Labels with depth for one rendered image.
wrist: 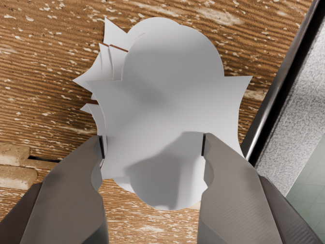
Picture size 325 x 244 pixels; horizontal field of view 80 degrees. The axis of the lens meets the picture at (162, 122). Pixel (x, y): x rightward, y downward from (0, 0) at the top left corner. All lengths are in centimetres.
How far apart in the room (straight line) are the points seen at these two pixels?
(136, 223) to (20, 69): 29
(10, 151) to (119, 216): 19
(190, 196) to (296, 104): 21
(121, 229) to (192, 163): 27
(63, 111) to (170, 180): 17
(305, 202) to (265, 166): 188
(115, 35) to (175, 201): 16
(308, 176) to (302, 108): 170
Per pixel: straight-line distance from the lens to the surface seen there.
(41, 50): 26
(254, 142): 32
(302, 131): 36
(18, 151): 31
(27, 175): 33
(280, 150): 36
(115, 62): 18
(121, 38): 20
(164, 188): 16
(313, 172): 201
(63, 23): 24
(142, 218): 38
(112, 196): 34
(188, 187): 17
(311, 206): 232
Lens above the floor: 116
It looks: 63 degrees down
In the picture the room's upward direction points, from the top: 175 degrees clockwise
